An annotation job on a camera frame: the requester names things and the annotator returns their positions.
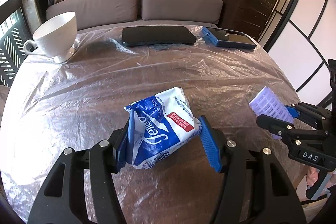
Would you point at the blue white tissue pack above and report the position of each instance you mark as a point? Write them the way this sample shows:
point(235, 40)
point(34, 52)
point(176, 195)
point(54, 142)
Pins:
point(158, 126)

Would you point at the purple hair roller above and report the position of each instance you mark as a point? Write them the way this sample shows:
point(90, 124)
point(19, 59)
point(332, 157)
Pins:
point(267, 103)

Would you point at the person's right hand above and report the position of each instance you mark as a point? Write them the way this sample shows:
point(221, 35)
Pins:
point(312, 177)

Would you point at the brown sofa cushion right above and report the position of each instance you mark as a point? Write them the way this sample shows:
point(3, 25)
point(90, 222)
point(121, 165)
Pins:
point(205, 11)

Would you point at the brown sofa cushion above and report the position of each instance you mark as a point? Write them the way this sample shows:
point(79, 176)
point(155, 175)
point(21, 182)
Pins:
point(93, 13)
point(205, 11)

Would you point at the blue cased smartphone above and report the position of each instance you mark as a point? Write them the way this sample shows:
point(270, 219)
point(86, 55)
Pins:
point(225, 38)

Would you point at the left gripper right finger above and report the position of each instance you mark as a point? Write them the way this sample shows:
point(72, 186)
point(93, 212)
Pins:
point(212, 144)

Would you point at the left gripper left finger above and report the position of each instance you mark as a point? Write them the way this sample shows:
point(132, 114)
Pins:
point(125, 143)

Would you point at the dark wooden cabinet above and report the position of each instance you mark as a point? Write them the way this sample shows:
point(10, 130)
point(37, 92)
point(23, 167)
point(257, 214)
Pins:
point(248, 16)

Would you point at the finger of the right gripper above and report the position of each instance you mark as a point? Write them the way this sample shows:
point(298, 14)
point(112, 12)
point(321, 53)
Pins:
point(293, 112)
point(277, 127)

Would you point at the white ceramic teacup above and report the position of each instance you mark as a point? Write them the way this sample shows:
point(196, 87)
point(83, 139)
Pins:
point(55, 38)

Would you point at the brown sofa cushion left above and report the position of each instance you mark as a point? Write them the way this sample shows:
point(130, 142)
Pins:
point(93, 13)

